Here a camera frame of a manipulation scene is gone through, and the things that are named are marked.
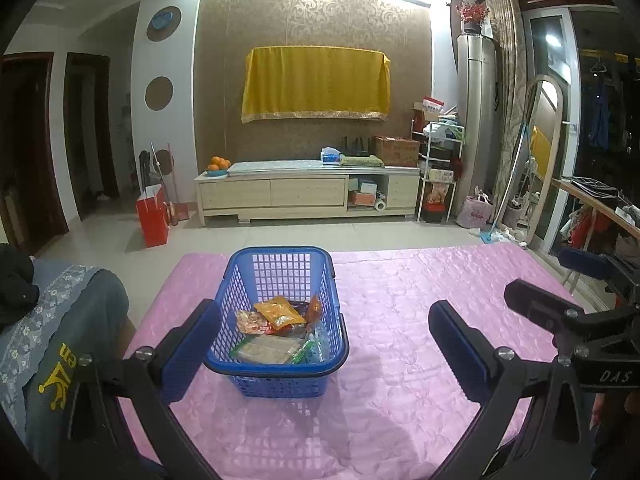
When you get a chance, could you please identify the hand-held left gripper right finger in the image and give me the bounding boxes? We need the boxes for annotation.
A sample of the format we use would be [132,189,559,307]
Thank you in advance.
[428,300,594,480]

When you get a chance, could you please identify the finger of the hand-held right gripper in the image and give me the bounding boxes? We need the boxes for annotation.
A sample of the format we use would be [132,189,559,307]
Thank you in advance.
[504,279,616,358]
[557,246,640,306]

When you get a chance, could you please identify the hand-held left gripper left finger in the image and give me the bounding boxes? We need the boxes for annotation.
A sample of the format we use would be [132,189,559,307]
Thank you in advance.
[60,299,222,480]

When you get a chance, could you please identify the red noodle snack packet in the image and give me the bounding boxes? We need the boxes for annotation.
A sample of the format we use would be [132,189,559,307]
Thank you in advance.
[235,309,273,336]

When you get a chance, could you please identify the green cracker packet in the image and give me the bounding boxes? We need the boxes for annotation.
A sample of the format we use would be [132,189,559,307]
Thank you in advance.
[230,334,321,366]

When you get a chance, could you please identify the orange yellow snack packet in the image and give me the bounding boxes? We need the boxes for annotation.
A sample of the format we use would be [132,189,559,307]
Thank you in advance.
[254,296,307,332]

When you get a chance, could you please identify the orange snack bar packet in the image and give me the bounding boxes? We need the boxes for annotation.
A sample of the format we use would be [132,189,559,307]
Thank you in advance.
[306,294,322,333]

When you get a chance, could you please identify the blue plastic basket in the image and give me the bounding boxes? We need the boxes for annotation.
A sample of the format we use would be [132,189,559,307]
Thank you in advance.
[202,246,350,398]

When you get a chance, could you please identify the light blue clear packet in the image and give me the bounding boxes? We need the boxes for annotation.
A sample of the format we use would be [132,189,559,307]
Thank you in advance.
[312,325,332,363]

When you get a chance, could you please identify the person's right hand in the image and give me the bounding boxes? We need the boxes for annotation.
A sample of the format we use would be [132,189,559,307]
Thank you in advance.
[591,394,609,433]

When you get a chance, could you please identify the red hanging clothes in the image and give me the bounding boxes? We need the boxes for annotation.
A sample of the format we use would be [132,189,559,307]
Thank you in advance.
[567,207,601,248]

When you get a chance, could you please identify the wooden folding rack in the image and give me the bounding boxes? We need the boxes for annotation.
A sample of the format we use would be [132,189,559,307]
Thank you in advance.
[552,177,640,301]

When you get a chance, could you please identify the pink quilted table cover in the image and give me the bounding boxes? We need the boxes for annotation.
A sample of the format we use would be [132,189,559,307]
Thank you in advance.
[117,245,588,480]

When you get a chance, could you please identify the blue mop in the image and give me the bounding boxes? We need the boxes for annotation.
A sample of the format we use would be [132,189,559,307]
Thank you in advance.
[480,122,533,245]

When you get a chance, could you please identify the pink gift bag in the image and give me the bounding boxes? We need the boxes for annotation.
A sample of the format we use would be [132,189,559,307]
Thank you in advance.
[456,187,493,230]

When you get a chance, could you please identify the grey armchair with lace cover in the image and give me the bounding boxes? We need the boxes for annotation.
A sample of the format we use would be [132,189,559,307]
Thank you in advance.
[0,260,132,466]

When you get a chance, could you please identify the red paper bag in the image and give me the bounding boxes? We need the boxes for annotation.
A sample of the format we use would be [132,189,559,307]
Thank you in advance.
[136,184,170,248]

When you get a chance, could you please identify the arched floor mirror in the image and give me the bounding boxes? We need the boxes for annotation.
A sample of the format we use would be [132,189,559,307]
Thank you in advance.
[502,74,565,248]

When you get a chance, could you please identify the dark hanging clothes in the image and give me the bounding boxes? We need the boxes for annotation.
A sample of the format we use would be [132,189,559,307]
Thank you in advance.
[582,50,640,151]

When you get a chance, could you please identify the white metal shelf rack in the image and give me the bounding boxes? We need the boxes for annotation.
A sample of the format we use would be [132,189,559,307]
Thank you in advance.
[411,119,468,224]

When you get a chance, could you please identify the beige TV cabinet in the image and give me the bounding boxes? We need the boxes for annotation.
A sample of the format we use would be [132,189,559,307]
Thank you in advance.
[194,160,422,226]

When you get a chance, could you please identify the black jacket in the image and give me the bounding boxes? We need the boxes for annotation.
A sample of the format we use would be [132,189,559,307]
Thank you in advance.
[0,242,41,331]

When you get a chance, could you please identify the silver standing air conditioner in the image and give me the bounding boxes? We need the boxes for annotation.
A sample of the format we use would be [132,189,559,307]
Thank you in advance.
[457,34,498,221]

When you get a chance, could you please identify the patterned beige curtain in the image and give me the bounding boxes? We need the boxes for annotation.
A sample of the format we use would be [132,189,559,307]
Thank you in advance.
[485,0,528,211]

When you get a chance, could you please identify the brown cardboard box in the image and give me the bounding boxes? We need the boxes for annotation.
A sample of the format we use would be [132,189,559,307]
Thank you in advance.
[372,135,421,167]

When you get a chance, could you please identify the striped grey pad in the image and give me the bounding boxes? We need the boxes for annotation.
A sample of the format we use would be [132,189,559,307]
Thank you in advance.
[226,160,346,178]

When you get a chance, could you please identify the black router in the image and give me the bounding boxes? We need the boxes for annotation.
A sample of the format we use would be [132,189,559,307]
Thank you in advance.
[341,136,371,157]

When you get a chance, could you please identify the vase with red flowers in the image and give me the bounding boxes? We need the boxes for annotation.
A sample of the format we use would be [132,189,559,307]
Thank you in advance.
[455,0,491,36]

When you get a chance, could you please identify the yellow cloth cover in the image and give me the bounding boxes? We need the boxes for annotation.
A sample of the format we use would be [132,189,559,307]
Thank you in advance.
[241,46,392,123]

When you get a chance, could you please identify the dark wooden door frame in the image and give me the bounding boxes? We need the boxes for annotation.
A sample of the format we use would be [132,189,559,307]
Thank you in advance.
[65,52,121,221]
[0,52,68,256]

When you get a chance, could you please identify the round brown wall niche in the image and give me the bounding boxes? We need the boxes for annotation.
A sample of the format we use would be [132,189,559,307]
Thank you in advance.
[145,76,174,111]
[146,6,182,42]

